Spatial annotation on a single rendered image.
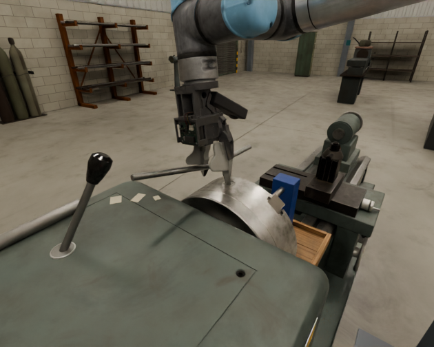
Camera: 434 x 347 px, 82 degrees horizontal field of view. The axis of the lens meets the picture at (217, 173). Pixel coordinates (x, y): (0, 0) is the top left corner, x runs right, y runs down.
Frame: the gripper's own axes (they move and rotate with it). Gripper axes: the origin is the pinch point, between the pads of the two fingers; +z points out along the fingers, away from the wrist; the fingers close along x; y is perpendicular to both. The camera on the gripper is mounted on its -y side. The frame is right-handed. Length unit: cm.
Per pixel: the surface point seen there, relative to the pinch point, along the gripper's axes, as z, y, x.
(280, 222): 11.1, -5.9, 12.9
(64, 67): -80, -178, -710
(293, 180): 15.7, -37.8, -1.5
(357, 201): 31, -65, 12
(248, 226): 8.4, 2.9, 11.0
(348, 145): 22, -112, -8
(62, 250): 2.0, 32.7, -1.4
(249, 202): 6.0, -1.6, 7.7
